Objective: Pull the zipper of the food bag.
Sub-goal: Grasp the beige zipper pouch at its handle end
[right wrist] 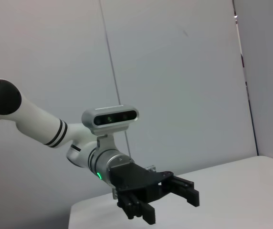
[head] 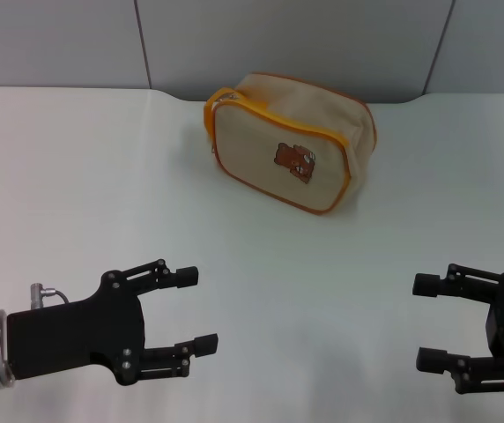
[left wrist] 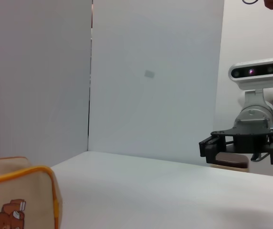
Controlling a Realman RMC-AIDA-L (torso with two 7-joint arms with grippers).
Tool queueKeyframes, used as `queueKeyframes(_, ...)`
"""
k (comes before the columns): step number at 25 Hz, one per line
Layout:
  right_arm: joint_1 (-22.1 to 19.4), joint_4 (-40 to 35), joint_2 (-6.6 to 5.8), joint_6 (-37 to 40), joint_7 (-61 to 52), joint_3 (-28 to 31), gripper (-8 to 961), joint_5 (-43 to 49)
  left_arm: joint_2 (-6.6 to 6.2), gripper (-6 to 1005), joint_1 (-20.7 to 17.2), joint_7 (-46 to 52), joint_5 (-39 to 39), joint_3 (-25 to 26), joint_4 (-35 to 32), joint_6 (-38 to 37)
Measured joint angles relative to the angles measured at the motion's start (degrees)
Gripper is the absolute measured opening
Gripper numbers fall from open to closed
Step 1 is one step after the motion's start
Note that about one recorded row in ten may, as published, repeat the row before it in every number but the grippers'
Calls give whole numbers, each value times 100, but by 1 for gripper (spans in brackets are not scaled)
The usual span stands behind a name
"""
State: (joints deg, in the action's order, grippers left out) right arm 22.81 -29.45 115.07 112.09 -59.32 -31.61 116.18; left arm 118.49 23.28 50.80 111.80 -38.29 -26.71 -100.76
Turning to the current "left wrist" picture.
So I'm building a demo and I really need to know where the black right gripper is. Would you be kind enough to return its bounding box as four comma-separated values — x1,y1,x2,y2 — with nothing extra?
199,120,273,166

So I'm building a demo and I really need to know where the orange rimmed object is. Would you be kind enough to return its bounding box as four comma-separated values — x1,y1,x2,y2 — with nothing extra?
0,156,62,229

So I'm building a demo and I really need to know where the right gripper thin dark cable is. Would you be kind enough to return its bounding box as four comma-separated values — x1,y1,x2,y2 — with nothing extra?
250,152,271,163

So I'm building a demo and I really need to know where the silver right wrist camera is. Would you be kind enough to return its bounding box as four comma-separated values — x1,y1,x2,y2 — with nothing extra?
228,56,273,108

